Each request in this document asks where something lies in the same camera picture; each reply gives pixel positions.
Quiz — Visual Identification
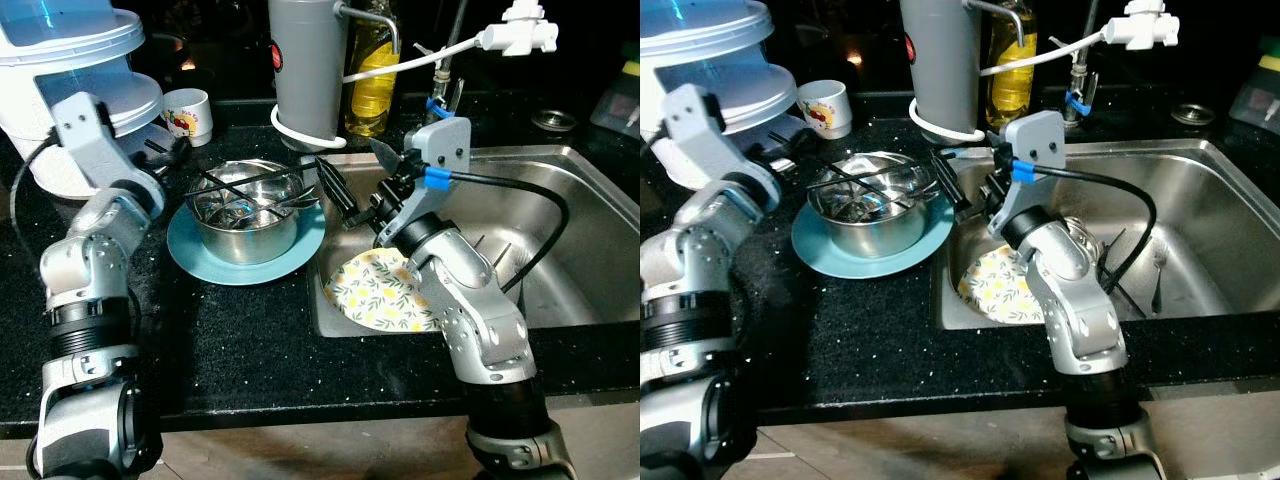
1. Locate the steel faucet with blue tag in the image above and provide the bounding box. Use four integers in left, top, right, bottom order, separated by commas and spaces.
1062, 0, 1101, 126
425, 0, 469, 126

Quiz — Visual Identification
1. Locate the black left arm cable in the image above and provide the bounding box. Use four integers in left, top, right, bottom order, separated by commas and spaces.
8, 135, 63, 266

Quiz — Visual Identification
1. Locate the white plastic tap fitting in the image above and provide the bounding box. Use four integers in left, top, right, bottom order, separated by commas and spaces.
1103, 0, 1183, 51
477, 0, 562, 57

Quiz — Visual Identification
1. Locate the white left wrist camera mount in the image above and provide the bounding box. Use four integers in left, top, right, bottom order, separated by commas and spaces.
662, 83, 751, 186
50, 92, 133, 193

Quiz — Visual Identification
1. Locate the white water hose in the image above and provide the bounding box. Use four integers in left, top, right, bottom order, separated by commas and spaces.
978, 25, 1116, 79
342, 28, 493, 86

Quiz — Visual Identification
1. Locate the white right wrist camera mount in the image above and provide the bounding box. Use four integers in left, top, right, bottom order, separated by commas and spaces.
383, 117, 474, 248
985, 110, 1068, 236

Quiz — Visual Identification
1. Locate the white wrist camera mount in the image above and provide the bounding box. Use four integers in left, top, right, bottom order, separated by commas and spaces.
50, 92, 133, 193
985, 110, 1068, 236
662, 83, 751, 186
383, 117, 474, 248

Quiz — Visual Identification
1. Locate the steel spoon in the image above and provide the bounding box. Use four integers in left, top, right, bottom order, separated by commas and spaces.
215, 185, 321, 226
840, 180, 946, 223

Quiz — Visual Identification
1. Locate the white tiered plastic container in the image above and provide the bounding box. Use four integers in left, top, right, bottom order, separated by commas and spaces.
640, 0, 791, 191
0, 0, 167, 201

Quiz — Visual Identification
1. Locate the stainless steel sink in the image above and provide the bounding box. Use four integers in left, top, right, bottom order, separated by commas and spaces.
308, 145, 641, 338
930, 138, 1280, 331

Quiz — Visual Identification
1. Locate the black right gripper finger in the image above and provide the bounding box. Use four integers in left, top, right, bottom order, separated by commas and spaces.
369, 137, 403, 179
931, 148, 966, 211
315, 155, 363, 233

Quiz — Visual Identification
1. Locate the yellow dish soap bottle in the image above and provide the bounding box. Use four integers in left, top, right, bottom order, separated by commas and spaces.
344, 0, 402, 139
985, 0, 1039, 129

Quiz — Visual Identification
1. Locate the grey cylindrical water filter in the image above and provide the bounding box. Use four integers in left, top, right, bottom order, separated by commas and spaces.
267, 0, 350, 141
898, 0, 981, 133

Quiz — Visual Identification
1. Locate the white ring hose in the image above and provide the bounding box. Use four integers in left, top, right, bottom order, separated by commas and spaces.
908, 95, 986, 144
269, 103, 348, 152

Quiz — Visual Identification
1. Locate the small ribbed steel bowl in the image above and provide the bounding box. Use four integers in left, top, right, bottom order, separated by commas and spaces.
1058, 213, 1103, 263

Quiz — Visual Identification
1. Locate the grey stone cabinet front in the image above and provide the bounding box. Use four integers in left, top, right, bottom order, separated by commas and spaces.
0, 400, 641, 480
755, 385, 1280, 480

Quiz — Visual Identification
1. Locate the yellow floral print plate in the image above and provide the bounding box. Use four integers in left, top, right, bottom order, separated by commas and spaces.
957, 243, 1046, 325
321, 247, 443, 334

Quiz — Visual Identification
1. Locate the large deep steel bowl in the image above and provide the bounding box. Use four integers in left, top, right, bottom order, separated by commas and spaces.
807, 151, 939, 259
184, 159, 307, 266

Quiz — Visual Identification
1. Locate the curved steel filter spout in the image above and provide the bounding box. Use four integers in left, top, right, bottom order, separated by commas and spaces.
335, 0, 401, 56
965, 0, 1031, 46

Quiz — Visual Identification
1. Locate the light blue plate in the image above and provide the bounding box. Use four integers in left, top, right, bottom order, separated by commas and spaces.
790, 190, 954, 280
166, 195, 329, 288

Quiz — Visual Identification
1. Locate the white cartoon print mug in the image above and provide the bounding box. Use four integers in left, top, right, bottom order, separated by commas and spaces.
160, 88, 215, 149
796, 79, 851, 139

